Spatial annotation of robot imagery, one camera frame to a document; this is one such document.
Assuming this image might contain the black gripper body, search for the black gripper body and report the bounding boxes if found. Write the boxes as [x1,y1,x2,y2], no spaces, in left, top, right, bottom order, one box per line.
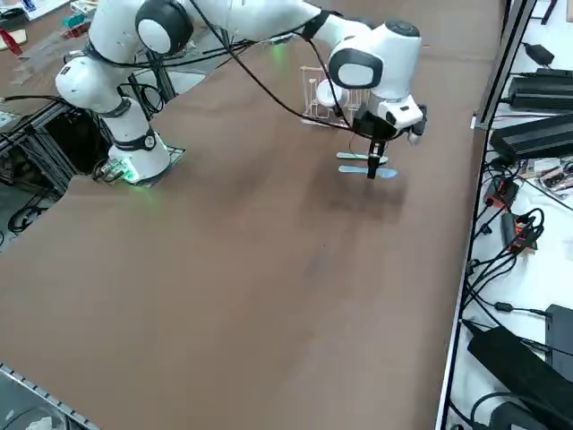
[352,108,399,142]

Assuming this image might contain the blue plastic spoon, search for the blue plastic spoon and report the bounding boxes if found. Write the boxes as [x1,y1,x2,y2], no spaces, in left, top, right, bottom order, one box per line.
[338,165,398,180]

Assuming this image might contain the green plastic spoon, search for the green plastic spoon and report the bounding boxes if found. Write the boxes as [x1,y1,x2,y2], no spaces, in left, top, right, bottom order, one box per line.
[336,151,389,163]

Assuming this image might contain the white cup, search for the white cup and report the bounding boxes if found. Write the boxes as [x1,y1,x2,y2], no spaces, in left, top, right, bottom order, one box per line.
[315,79,346,108]

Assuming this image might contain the red and black power strip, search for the red and black power strip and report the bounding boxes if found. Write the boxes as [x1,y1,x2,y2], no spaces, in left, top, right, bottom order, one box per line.
[485,176,520,210]

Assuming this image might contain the flat black box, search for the flat black box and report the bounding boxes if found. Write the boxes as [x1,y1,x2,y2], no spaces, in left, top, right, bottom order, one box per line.
[467,324,573,417]

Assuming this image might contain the clear acrylic shelf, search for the clear acrylic shelf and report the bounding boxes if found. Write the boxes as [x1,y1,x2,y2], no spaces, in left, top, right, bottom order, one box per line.
[8,30,77,86]

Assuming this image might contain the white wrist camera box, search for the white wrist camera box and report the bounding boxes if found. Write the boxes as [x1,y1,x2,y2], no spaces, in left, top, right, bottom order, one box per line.
[385,101,424,132]

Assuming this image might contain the white wire cup rack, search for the white wire cup rack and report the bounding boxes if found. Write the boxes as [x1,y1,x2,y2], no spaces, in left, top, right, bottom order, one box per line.
[300,65,372,129]

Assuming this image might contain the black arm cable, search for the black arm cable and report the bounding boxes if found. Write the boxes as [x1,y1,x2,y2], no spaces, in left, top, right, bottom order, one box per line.
[187,0,359,135]

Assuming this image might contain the aluminium frame post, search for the aluminium frame post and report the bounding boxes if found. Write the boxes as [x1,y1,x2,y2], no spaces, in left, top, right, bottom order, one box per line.
[469,0,538,131]

